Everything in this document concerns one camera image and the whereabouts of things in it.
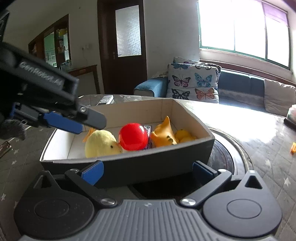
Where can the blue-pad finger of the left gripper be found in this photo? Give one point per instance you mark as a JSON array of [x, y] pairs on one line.
[[33, 116]]

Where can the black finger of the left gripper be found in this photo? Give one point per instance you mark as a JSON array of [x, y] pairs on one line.
[[90, 117]]

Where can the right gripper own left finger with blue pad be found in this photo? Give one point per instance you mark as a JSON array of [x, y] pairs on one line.
[[85, 181]]

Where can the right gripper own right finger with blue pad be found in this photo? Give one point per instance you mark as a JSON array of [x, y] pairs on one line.
[[212, 182]]

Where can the purple keychain pouch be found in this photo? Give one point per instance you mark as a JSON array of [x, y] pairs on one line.
[[148, 129]]

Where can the grey knitted gloved hand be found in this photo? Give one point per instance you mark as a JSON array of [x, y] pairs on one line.
[[12, 129]]

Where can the remote control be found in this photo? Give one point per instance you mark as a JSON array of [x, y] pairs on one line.
[[106, 100]]

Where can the round induction cooktop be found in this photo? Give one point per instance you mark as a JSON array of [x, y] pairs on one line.
[[226, 153]]

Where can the yellow plush chick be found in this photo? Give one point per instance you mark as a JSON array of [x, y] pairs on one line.
[[100, 143]]

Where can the small yellow toy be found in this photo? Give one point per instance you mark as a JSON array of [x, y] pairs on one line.
[[184, 136]]

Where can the wooden cabinet shelf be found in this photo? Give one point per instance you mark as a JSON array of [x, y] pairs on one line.
[[53, 46]]

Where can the red ball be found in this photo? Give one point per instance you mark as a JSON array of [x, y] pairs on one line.
[[133, 137]]

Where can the blue sofa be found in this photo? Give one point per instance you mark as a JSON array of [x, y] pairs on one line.
[[225, 87]]

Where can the butterfly print pillow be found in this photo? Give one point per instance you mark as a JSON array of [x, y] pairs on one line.
[[193, 81]]

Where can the small orange toy block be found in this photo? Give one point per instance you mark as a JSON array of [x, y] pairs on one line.
[[293, 148]]

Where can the brown wooden door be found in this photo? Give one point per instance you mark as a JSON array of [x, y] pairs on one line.
[[122, 45]]

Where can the clear plastic container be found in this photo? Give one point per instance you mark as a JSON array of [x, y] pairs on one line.
[[290, 119]]

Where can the beige cushion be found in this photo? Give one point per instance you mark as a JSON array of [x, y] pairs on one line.
[[278, 97]]

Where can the window with green frame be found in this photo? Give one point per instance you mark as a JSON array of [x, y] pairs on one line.
[[251, 28]]

